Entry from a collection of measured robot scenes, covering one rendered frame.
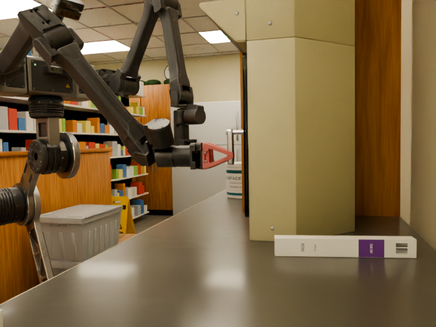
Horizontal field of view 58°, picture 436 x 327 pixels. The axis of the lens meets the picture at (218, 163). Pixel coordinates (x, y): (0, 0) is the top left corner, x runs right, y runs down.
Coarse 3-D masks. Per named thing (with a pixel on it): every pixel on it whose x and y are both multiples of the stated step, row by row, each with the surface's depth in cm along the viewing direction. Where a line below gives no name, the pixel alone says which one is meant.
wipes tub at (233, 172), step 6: (234, 162) 166; (240, 162) 165; (228, 168) 165; (234, 168) 162; (240, 168) 162; (228, 174) 165; (234, 174) 163; (240, 174) 162; (228, 180) 165; (234, 180) 163; (240, 180) 162; (228, 186) 165; (234, 186) 163; (240, 186) 162; (228, 192) 166; (234, 192) 163; (240, 192) 162; (234, 198) 163; (240, 198) 162
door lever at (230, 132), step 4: (228, 132) 98; (232, 132) 98; (236, 132) 98; (240, 132) 98; (228, 136) 99; (232, 136) 98; (228, 140) 99; (232, 140) 98; (228, 144) 99; (232, 144) 99; (228, 148) 99; (232, 148) 99; (228, 160) 99; (232, 160) 99; (228, 164) 99; (232, 164) 99
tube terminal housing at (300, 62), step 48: (288, 0) 89; (336, 0) 95; (288, 48) 89; (336, 48) 96; (288, 96) 90; (336, 96) 96; (288, 144) 91; (336, 144) 97; (288, 192) 91; (336, 192) 97
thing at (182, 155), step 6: (192, 144) 97; (174, 150) 101; (180, 150) 100; (186, 150) 100; (192, 150) 97; (174, 156) 100; (180, 156) 100; (186, 156) 100; (192, 156) 97; (198, 156) 101; (174, 162) 101; (180, 162) 101; (186, 162) 100; (192, 162) 97; (192, 168) 97
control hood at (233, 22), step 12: (228, 0) 92; (240, 0) 91; (204, 12) 95; (216, 12) 93; (228, 12) 92; (240, 12) 92; (216, 24) 98; (228, 24) 92; (240, 24) 92; (228, 36) 102; (240, 36) 92
